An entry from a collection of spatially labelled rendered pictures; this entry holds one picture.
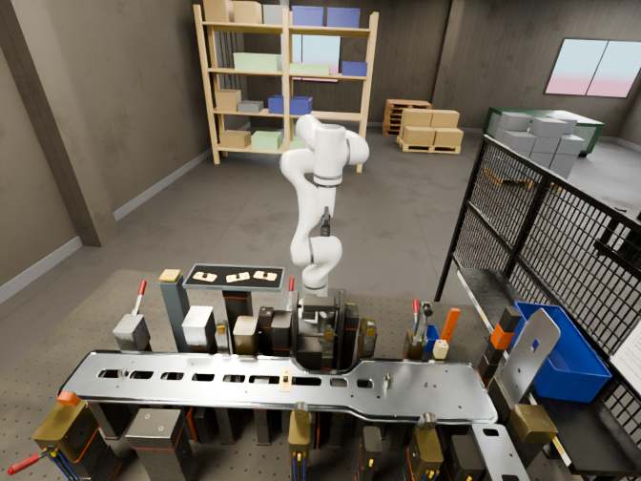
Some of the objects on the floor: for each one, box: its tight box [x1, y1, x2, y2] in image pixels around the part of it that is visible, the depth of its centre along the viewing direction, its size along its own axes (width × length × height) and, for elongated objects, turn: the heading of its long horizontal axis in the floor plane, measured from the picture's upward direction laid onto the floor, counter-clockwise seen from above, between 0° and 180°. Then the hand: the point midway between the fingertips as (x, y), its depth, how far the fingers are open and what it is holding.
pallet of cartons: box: [397, 108, 464, 154], centre depth 738 cm, size 94×134×77 cm
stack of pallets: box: [383, 99, 432, 136], centre depth 858 cm, size 111×76×79 cm
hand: (324, 226), depth 105 cm, fingers open, 8 cm apart
